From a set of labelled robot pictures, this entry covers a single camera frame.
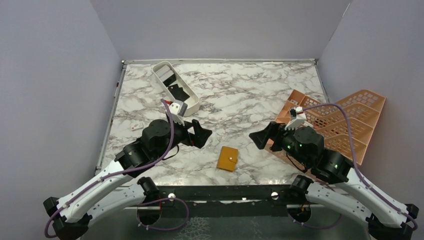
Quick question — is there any white oblong card tray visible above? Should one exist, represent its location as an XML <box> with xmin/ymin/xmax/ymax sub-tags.
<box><xmin>151</xmin><ymin>61</ymin><xmax>200</xmax><ymax>117</ymax></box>

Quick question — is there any orange plastic file rack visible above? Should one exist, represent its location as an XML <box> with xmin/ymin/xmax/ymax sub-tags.
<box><xmin>275</xmin><ymin>89</ymin><xmax>386</xmax><ymax>166</ymax></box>

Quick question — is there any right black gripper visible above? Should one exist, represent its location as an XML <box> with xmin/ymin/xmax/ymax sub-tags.
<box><xmin>249</xmin><ymin>120</ymin><xmax>310</xmax><ymax>167</ymax></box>

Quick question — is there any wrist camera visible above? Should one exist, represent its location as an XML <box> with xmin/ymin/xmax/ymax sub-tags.
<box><xmin>284</xmin><ymin>106</ymin><xmax>307</xmax><ymax>131</ymax></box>
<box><xmin>168</xmin><ymin>99</ymin><xmax>188</xmax><ymax>127</ymax></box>

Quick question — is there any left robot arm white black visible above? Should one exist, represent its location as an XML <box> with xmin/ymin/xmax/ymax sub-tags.
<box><xmin>43</xmin><ymin>119</ymin><xmax>213</xmax><ymax>240</ymax></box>

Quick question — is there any small white red tag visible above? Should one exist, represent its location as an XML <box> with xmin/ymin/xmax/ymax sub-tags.
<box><xmin>130</xmin><ymin>122</ymin><xmax>144</xmax><ymax>131</ymax></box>

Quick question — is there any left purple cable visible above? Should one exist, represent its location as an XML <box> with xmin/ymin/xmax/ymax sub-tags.
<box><xmin>44</xmin><ymin>98</ymin><xmax>190</xmax><ymax>239</ymax></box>

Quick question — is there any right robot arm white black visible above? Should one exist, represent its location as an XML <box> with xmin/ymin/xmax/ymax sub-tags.
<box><xmin>249</xmin><ymin>121</ymin><xmax>419</xmax><ymax>240</ymax></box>

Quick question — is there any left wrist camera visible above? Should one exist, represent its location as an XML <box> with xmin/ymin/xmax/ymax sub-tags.
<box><xmin>168</xmin><ymin>99</ymin><xmax>188</xmax><ymax>127</ymax></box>

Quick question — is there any purple cable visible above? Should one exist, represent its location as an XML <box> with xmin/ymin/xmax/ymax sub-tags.
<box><xmin>44</xmin><ymin>98</ymin><xmax>190</xmax><ymax>239</ymax></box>
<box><xmin>298</xmin><ymin>103</ymin><xmax>419</xmax><ymax>232</ymax></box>

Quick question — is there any yellow leather card holder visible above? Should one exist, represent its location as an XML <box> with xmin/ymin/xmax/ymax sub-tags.
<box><xmin>216</xmin><ymin>146</ymin><xmax>239</xmax><ymax>172</ymax></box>

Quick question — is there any black metal base rail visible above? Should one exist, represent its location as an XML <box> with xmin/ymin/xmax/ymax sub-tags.
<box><xmin>125</xmin><ymin>174</ymin><xmax>322</xmax><ymax>220</ymax></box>

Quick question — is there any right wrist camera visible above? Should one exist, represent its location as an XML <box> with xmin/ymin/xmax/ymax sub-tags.
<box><xmin>284</xmin><ymin>106</ymin><xmax>307</xmax><ymax>131</ymax></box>

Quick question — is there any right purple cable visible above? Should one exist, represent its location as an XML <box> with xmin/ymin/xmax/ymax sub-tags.
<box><xmin>298</xmin><ymin>103</ymin><xmax>419</xmax><ymax>232</ymax></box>

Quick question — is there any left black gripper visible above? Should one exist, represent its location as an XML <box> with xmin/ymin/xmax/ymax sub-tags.
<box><xmin>153</xmin><ymin>116</ymin><xmax>212</xmax><ymax>160</ymax></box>

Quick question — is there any stack of cards in tray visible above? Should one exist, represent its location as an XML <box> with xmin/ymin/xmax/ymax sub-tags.
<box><xmin>155</xmin><ymin>65</ymin><xmax>176</xmax><ymax>87</ymax></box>

